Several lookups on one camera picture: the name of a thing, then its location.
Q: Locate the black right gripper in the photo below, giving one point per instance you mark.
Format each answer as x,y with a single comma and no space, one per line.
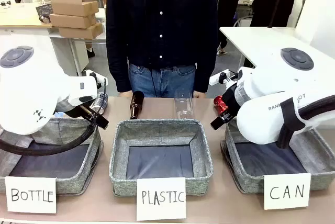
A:
231,101

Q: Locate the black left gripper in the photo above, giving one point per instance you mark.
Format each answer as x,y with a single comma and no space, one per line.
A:
100,122

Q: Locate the crushed red can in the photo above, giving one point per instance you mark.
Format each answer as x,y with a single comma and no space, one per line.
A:
219,106

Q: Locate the black printed can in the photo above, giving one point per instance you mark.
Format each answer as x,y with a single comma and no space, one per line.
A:
100,102

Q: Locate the brown glass bottle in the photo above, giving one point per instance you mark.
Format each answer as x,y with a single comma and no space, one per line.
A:
136,106

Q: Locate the clear plastic bottle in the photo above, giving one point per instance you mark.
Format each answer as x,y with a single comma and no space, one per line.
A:
183,109

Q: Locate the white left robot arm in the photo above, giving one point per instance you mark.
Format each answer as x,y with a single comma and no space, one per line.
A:
28,90

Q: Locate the person's right forearm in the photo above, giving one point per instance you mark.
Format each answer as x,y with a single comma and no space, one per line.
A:
116,72

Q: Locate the person's left forearm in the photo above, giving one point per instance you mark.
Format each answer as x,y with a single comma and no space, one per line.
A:
205,72

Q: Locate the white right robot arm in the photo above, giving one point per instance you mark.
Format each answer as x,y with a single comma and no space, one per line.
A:
274,88

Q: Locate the grey fabric basket labelled plastic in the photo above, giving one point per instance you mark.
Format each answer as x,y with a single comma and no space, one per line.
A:
120,156

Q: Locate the grey fabric basket labelled bottle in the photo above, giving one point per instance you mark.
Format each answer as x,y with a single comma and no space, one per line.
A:
76,182

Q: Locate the grey fabric basket labelled can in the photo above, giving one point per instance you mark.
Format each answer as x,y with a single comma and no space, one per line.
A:
235,171

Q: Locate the white paper label CAN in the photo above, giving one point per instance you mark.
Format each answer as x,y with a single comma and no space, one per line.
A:
286,191

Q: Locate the dark mesh basket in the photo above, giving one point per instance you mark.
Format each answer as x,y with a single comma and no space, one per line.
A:
44,9

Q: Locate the person's left hand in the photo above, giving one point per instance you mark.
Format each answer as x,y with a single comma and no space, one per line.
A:
200,95

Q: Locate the person's right hand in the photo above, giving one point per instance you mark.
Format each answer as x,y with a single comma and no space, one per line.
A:
124,94

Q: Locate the white power strip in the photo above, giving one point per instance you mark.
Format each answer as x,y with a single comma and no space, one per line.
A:
214,78

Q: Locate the closed flat cardboard box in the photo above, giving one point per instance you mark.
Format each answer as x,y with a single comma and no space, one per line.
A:
70,21
81,31

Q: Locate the white paper label PLASTIC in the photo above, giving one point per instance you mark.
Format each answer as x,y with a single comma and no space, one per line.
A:
161,197

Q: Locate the white paper label BOTTLE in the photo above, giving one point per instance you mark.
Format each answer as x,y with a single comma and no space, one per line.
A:
31,195

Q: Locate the person in dark shirt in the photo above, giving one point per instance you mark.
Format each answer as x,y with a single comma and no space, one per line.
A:
162,25

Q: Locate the open cardboard box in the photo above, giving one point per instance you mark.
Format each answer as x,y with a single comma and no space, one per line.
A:
70,0

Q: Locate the wooden background table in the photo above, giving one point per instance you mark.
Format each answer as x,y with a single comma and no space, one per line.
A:
18,16

